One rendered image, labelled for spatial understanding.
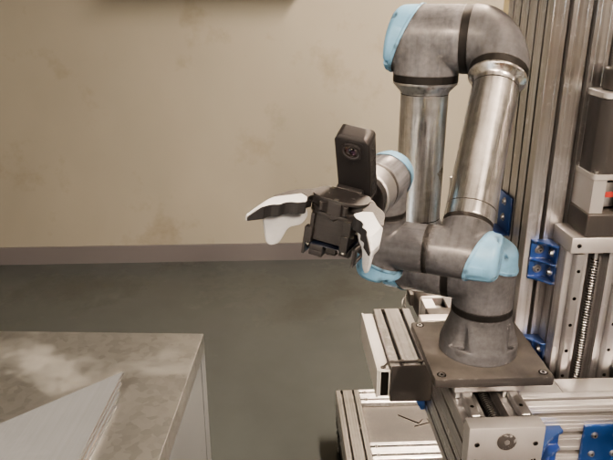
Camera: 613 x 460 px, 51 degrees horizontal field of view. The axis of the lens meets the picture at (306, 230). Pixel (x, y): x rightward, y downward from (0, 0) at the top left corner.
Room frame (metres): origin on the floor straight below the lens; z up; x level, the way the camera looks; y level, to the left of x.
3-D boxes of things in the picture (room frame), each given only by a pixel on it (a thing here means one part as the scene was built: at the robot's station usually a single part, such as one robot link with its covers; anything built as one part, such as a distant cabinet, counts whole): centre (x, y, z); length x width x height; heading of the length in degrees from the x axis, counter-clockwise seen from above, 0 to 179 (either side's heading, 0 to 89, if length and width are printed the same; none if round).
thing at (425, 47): (1.19, -0.22, 1.41); 0.15 x 0.12 x 0.55; 67
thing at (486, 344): (1.13, -0.34, 1.09); 0.15 x 0.15 x 0.10
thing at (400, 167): (0.94, -0.11, 1.43); 0.11 x 0.08 x 0.09; 157
